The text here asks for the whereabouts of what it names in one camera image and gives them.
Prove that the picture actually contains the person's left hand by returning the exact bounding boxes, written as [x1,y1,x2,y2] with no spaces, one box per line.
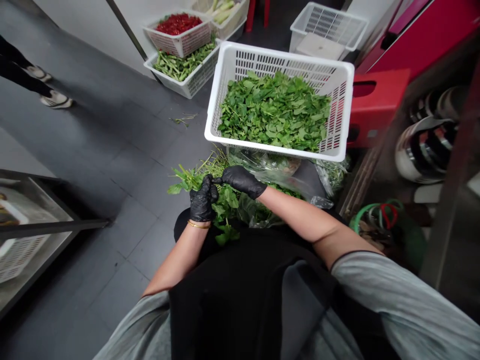
[189,173,220,223]

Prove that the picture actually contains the person's right hand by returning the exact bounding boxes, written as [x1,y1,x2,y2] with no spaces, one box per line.
[212,165,268,200]

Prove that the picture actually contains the bunch of leafy green stems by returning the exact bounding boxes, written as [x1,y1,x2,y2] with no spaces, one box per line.
[166,164,241,247]

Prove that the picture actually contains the clear plastic bag of greens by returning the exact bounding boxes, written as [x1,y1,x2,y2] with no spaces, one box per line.
[224,146,352,229]

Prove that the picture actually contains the loose green sprig on floor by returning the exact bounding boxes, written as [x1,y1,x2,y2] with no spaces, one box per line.
[170,113,199,129]

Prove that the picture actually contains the pile of picked green leaves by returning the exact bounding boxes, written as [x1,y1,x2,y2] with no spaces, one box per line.
[217,69,332,153]

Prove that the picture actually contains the large white plastic basket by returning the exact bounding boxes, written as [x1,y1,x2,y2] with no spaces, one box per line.
[204,41,356,163]

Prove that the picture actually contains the white basket of green beans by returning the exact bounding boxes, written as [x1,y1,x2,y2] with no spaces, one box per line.
[143,35,222,100]

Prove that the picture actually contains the person's body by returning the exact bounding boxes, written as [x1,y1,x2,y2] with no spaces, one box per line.
[93,208,480,360]

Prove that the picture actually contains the white basket of red chillies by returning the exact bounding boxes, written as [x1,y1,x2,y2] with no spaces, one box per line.
[143,10,215,59]

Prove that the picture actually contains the white basket of pale stalks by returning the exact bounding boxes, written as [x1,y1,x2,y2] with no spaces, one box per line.
[191,0,250,41]

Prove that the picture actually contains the red chair legs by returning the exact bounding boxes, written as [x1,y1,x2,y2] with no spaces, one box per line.
[245,0,271,33]

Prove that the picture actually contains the green bucket with scraps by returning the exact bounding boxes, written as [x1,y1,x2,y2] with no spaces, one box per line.
[348,200,428,271]

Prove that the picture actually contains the red plastic stool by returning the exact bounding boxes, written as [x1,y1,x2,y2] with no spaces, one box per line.
[346,68,412,148]

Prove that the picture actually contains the empty white plastic basket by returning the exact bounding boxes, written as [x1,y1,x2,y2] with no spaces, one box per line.
[289,1,370,61]

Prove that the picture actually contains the white basket under shelf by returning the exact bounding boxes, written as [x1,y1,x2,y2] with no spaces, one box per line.
[0,198,52,284]

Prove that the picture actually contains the stack of steel pots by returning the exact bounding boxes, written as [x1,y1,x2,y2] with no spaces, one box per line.
[394,86,470,185]

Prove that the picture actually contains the red cabinet door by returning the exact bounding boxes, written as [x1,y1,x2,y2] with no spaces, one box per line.
[355,0,480,86]

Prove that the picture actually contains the black metal frame shelf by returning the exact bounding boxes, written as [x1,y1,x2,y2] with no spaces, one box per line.
[0,168,110,320]

